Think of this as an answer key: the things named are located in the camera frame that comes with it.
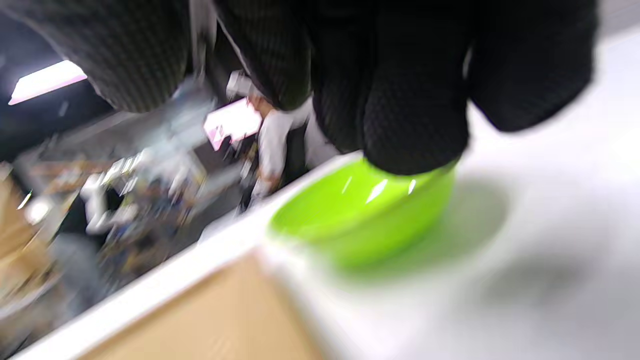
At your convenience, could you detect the person's right hand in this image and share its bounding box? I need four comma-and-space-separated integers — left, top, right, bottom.
0, 0, 601, 176

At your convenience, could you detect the lime green plastic bowl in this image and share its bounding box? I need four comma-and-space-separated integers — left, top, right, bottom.
268, 155, 457, 268

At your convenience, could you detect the monitor with pink screen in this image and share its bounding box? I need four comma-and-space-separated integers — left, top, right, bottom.
204, 97, 263, 151

